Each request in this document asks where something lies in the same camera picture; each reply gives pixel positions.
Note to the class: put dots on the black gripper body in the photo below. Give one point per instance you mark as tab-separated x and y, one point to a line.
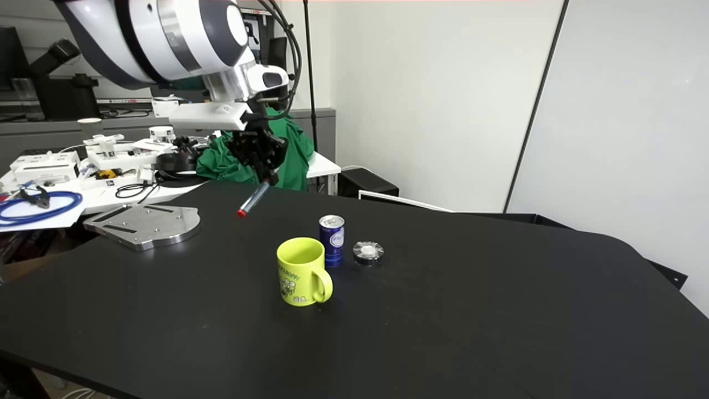
261	146

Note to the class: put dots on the red capped grey marker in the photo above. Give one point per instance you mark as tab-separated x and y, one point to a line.
253	201

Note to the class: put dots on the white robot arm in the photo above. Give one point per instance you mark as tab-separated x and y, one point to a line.
170	36

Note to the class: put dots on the yellow green mug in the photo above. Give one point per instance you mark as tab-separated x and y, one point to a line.
300	281

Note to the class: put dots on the green cloth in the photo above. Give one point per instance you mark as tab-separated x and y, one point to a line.
297	168

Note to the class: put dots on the black headset bundle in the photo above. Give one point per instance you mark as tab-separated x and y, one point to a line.
175	168

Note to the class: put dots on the thin black vertical pole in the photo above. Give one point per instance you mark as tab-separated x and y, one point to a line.
308	75

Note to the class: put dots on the blue drink can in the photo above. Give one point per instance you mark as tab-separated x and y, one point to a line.
333	240

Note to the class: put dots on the small silver object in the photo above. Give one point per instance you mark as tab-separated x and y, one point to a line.
368	252

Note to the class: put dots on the white mechanical assembly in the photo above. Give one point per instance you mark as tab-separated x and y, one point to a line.
118	152

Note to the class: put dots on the white work table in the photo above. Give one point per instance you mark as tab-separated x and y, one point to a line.
100	194

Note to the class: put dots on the black articulated stand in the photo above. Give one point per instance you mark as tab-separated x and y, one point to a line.
63	96

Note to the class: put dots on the grey desk partition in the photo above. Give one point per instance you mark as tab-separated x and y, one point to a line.
46	135

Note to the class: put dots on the white plastic apparatus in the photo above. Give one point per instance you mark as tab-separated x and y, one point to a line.
40	168

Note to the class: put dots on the black clip device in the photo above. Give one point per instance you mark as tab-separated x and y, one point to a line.
36	194

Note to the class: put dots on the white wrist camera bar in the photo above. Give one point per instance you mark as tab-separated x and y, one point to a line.
201	115

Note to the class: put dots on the grey metal base plate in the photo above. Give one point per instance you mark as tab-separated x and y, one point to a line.
155	225

